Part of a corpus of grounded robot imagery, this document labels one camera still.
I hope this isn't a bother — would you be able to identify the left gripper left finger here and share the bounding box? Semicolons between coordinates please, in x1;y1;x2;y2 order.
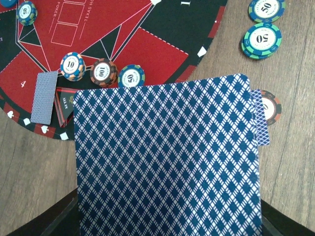
9;189;80;236

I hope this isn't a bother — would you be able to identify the blue card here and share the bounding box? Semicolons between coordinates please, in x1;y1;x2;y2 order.
251;89;270;146
31;71;58;125

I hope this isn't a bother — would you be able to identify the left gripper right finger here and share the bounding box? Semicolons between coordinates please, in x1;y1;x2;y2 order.
261;200;315;236

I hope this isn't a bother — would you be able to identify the teal poker chip stack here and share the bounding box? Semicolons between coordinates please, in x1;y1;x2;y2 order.
241;23;282;60

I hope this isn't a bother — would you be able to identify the brown poker chip stack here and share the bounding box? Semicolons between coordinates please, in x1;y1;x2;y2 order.
261;90;282;126

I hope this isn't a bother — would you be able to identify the round red black poker mat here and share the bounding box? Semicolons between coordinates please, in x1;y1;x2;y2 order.
0;0;226;140

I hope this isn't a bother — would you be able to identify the blue playing card deck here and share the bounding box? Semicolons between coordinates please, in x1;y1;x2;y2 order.
73;74;262;236

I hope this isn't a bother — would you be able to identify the blue round blind button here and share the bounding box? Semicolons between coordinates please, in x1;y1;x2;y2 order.
0;0;18;8

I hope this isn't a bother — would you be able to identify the purple white chip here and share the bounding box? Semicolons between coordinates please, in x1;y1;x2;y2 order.
60;52;86;82

